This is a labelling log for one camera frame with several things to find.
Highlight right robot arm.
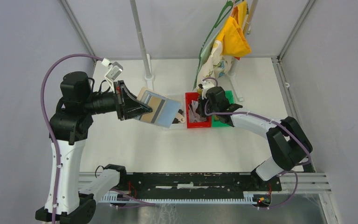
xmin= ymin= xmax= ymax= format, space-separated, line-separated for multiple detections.
xmin=197 ymin=85 xmax=313 ymax=190

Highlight tan leather card holder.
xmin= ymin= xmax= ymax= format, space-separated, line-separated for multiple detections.
xmin=135 ymin=87 xmax=182 ymax=128

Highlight white cards in red bin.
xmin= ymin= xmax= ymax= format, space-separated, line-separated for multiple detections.
xmin=188 ymin=100 xmax=207 ymax=123

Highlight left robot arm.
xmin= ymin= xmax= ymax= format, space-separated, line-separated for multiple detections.
xmin=35 ymin=71 xmax=152 ymax=224

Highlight white stand pole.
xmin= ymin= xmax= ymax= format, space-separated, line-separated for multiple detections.
xmin=130 ymin=0 xmax=155 ymax=90

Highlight white cable duct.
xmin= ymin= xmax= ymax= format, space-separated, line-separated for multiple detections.
xmin=99 ymin=192 xmax=257 ymax=205

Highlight patterned white cloth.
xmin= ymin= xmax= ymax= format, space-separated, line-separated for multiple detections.
xmin=194 ymin=40 xmax=233 ymax=90

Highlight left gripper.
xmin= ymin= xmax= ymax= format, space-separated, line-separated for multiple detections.
xmin=83 ymin=79 xmax=153 ymax=120

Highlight green plastic bin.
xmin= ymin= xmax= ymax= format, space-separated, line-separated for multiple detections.
xmin=212 ymin=91 xmax=234 ymax=128

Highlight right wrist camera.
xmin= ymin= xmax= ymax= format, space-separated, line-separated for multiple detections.
xmin=197 ymin=81 xmax=215 ymax=98

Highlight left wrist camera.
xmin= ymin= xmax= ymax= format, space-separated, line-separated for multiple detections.
xmin=101 ymin=58 xmax=123 ymax=90

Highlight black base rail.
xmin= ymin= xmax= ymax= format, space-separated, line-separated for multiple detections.
xmin=115 ymin=172 xmax=282 ymax=199

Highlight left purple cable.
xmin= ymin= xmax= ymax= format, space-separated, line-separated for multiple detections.
xmin=41 ymin=54 xmax=105 ymax=224

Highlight yellow cloth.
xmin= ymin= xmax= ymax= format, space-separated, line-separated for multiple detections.
xmin=215 ymin=0 xmax=251 ymax=58

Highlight black object in tray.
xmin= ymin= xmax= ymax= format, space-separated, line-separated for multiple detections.
xmin=172 ymin=109 xmax=186 ymax=124

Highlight red plastic bin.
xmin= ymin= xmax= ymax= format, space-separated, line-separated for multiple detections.
xmin=185 ymin=92 xmax=212 ymax=129

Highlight green clothes hanger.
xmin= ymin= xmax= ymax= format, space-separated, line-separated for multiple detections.
xmin=193 ymin=0 xmax=243 ymax=89

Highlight right stand pole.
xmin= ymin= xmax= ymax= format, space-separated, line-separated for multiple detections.
xmin=227 ymin=0 xmax=259 ymax=103

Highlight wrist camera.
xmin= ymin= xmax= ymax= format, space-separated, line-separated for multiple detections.
xmin=197 ymin=81 xmax=215 ymax=98
xmin=101 ymin=58 xmax=123 ymax=90

